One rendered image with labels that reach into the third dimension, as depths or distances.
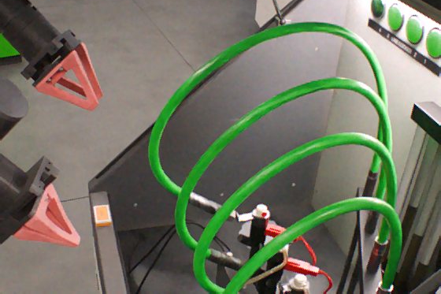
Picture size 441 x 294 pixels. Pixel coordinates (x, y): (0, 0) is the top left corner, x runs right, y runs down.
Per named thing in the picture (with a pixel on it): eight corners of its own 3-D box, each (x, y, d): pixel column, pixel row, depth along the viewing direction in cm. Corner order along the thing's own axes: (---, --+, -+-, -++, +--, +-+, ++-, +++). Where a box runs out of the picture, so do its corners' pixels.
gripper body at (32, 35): (79, 37, 73) (42, -2, 71) (65, 48, 63) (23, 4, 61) (46, 68, 74) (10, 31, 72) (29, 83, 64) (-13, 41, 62)
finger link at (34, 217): (85, 253, 59) (20, 204, 55) (49, 280, 61) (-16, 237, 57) (94, 215, 65) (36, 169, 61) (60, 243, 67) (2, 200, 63)
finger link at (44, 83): (117, 82, 73) (70, 32, 70) (112, 94, 66) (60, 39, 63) (83, 114, 74) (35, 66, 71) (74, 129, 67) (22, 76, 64)
